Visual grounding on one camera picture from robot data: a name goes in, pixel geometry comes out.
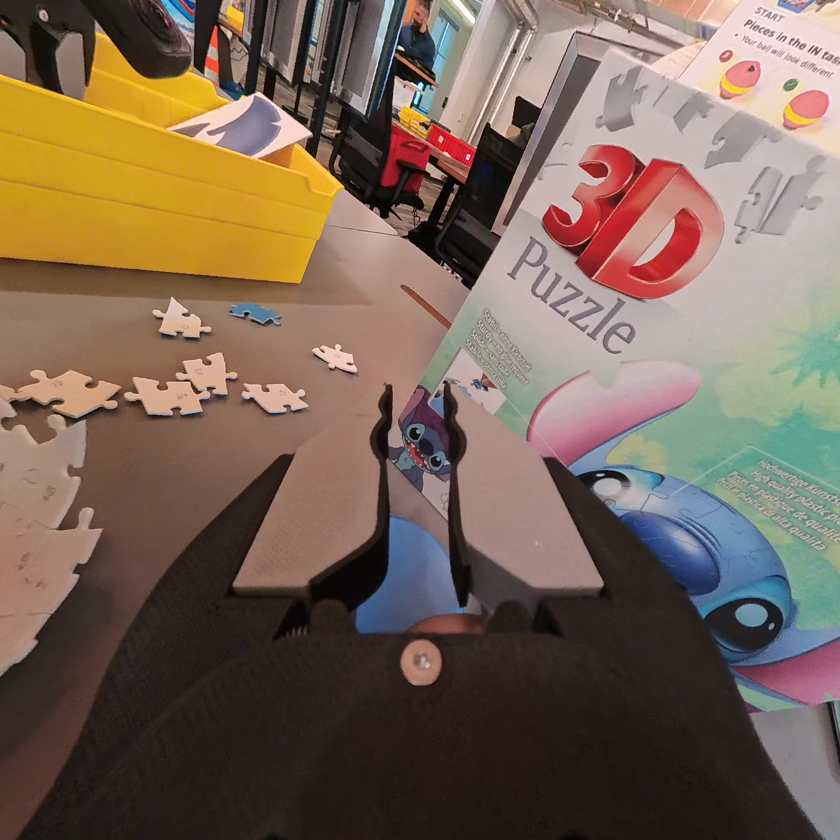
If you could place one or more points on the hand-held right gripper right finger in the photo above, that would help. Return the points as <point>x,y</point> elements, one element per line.
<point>525,518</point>

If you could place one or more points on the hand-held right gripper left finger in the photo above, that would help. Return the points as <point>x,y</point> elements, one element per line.
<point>321,518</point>

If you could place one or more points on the yellow plastic bin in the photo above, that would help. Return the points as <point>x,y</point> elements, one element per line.
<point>131,210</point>

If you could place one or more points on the colourful cartoon puzzle box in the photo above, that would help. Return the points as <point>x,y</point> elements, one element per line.
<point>656,394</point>

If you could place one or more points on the scatter of puzzle pieces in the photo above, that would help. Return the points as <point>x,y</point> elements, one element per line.
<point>180,321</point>

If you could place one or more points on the assembled curved puzzle section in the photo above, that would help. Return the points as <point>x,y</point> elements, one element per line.
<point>33,525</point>

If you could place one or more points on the blue puzzle piece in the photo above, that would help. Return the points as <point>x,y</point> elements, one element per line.
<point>256,313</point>

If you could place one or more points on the orange traffic cone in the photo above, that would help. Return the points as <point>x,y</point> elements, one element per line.
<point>213,56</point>

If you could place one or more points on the blue round plastic stand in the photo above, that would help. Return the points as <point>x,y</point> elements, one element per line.
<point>410,577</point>

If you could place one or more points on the white card with blue ears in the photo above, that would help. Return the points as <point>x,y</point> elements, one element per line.
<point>256,128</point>

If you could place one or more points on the small yellow storage bin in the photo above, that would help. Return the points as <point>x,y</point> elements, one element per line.
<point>415,118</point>

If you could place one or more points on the red office chair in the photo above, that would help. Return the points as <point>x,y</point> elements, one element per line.
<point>401,161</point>

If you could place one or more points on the red storage bin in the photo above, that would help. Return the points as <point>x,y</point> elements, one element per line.
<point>453,145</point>

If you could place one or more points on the black office chair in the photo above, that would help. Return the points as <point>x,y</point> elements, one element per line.
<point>485,190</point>

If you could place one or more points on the brown background desk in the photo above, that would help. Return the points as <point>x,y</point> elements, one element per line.
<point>453,167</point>

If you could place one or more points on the white panel base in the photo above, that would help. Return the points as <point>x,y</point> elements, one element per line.
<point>794,774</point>

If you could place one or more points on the light wooden panel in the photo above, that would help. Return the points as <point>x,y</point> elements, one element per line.
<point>676,62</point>

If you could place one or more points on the illustrated instruction poster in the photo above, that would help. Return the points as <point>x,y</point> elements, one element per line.
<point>774,59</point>

